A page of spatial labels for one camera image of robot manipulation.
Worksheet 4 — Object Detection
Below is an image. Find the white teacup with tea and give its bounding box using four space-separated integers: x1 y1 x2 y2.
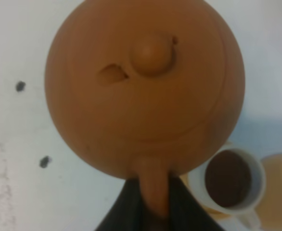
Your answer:
188 142 266 231

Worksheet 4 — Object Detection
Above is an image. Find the beige round teapot saucer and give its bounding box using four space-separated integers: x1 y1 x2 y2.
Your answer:
256 154 282 231

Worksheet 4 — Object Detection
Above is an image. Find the brown clay teapot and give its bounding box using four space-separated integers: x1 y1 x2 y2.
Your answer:
45 0 245 218

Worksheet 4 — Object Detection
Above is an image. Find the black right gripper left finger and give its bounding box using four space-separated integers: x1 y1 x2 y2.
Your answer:
94 177 154 231

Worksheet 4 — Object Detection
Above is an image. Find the orange coaster under back cup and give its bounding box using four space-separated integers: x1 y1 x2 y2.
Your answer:
179 173 231 218

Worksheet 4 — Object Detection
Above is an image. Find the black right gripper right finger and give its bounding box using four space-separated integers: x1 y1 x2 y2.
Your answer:
164 174 220 231

